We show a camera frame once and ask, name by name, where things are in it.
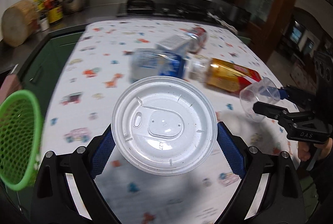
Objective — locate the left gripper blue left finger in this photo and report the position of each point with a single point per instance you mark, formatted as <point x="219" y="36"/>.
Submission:
<point x="101" y="148"/>

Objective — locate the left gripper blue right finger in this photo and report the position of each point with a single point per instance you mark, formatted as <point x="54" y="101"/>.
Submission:
<point x="231" y="152"/>

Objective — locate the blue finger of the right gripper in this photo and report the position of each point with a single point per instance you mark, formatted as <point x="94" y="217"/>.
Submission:
<point x="289" y="93"/>
<point x="280" y="114"/>

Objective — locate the small clear plastic cup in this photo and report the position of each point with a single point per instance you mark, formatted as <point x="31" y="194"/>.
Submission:
<point x="263" y="91"/>

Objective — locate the white plastic cup lid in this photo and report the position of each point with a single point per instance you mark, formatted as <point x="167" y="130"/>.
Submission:
<point x="164" y="126"/>

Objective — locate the amber tea bottle red label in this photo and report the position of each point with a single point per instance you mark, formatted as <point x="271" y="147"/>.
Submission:
<point x="223" y="75"/>

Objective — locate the blue silver beer can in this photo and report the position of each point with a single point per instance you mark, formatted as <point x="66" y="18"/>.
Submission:
<point x="154" y="62"/>

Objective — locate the red cola can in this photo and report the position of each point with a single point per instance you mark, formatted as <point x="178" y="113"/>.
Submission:
<point x="198" y="37"/>

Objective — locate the white milk carton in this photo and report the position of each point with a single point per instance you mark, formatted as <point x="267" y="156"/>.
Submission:
<point x="177" y="44"/>

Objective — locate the person's right hand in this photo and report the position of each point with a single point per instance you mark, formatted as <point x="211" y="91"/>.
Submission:
<point x="305" y="150"/>

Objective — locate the white cartoon print tablecloth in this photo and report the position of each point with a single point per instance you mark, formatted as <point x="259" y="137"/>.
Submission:
<point x="201" y="182"/>

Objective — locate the white rag on counter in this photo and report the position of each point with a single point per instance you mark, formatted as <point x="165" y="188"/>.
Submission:
<point x="223" y="23"/>

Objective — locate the green plastic mesh basket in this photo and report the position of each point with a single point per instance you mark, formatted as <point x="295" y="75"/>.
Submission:
<point x="21" y="131"/>

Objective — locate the pink dish towel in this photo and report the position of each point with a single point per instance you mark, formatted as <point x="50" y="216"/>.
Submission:
<point x="10" y="85"/>

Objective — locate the small white seasoning jar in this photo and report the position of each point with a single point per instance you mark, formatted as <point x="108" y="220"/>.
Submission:
<point x="44" y="24"/>

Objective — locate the black gas stove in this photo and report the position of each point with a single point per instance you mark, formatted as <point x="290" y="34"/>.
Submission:
<point x="177" y="10"/>

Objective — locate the steel pressure cooker pot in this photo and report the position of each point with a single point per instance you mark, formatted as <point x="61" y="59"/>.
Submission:
<point x="72" y="6"/>

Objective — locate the round wooden chopping block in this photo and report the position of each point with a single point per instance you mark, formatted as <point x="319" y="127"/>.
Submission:
<point x="19" y="22"/>

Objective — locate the yellow label sauce jar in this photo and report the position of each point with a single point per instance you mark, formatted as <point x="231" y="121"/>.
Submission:
<point x="54" y="11"/>

